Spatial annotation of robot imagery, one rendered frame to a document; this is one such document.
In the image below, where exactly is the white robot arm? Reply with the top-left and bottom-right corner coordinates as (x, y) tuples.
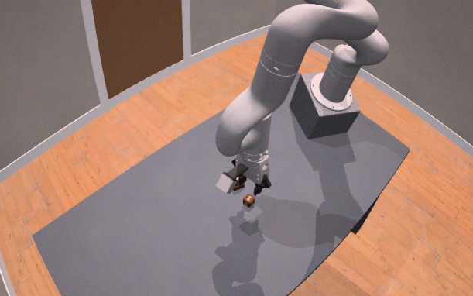
(215, 0), (389, 161)

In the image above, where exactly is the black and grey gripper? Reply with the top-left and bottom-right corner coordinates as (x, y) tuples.
(232, 154), (271, 196)

